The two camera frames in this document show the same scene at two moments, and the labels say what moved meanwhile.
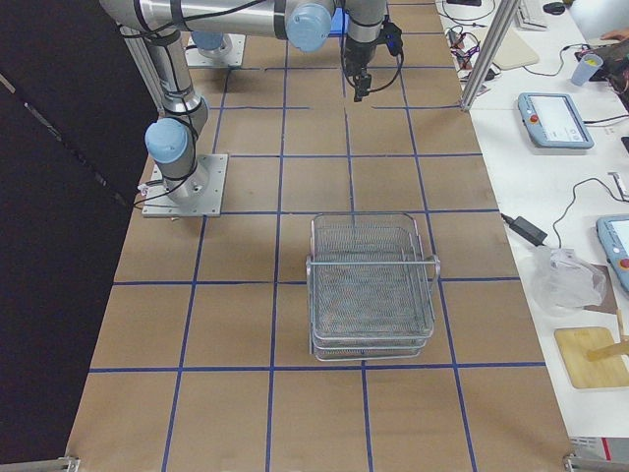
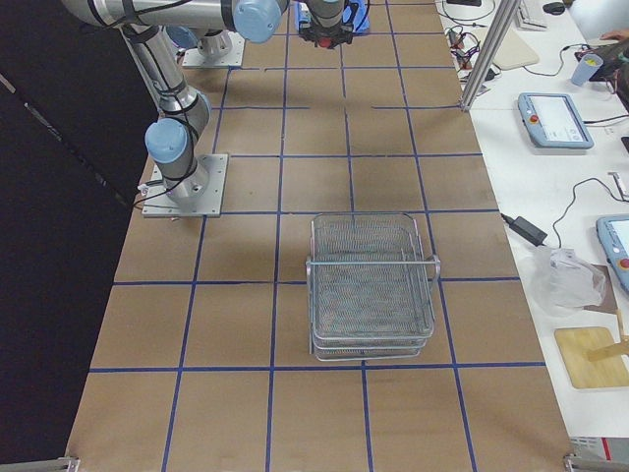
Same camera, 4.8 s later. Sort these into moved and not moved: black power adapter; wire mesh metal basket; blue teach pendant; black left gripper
Moved: black left gripper
Not moved: wire mesh metal basket; blue teach pendant; black power adapter
